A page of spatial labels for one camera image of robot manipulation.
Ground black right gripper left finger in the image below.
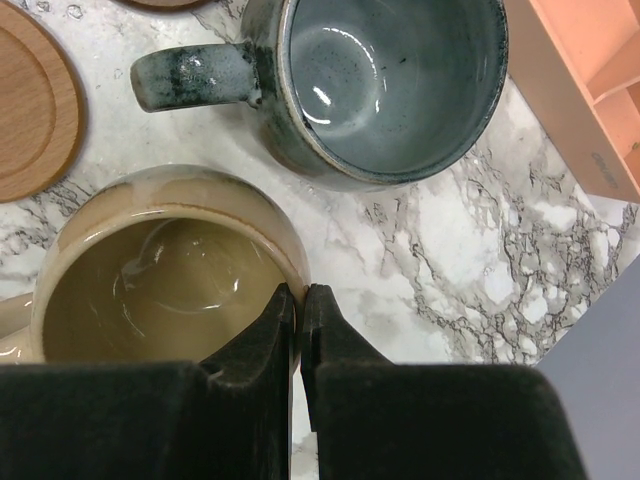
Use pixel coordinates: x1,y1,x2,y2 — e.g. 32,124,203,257
1,285,295,479

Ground grey mug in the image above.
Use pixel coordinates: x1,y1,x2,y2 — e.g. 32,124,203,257
130,0,509,191

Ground dark walnut coaster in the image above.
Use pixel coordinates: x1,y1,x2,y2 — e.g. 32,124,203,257
123,0,207,10

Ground peach plastic file organizer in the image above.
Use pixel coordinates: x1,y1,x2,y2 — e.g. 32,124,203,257
505,0,639,202

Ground tan mug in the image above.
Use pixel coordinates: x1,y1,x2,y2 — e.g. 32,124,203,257
1,165,310,364

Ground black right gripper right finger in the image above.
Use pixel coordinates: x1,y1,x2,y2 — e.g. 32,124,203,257
301,285,587,479

